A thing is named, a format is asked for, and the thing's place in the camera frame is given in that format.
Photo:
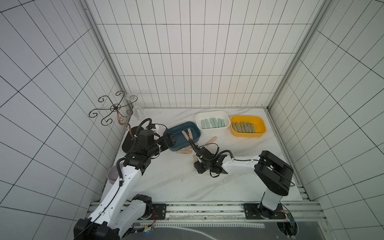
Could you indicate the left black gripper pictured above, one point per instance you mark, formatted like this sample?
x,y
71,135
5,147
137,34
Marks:
x,y
166,145

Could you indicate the dark teal storage box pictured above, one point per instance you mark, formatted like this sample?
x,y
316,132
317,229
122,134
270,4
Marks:
x,y
181,142

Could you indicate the white storage box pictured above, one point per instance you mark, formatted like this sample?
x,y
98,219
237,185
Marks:
x,y
213,114

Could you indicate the mint knife pair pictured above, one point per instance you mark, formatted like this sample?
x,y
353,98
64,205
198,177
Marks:
x,y
207,123

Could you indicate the mint knife vertical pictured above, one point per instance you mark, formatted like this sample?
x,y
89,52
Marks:
x,y
212,123

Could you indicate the olive knife pair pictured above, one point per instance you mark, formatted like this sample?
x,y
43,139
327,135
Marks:
x,y
249,127

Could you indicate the yellow storage box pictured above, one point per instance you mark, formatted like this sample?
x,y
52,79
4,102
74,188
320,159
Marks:
x,y
258,122

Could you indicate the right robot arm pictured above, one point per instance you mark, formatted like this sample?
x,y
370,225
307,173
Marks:
x,y
275,174

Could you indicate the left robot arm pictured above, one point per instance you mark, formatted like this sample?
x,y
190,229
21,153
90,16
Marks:
x,y
110,221

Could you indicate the black oval rack base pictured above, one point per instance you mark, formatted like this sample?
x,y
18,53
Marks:
x,y
129,140

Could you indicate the clear wine glass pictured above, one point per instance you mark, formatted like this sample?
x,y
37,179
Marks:
x,y
138,111

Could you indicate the metal scroll glass rack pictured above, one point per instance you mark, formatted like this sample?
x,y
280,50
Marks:
x,y
123,109

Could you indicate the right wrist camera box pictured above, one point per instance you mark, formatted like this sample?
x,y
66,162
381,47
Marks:
x,y
205,154

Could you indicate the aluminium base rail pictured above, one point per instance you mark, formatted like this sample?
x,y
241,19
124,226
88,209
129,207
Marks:
x,y
233,212

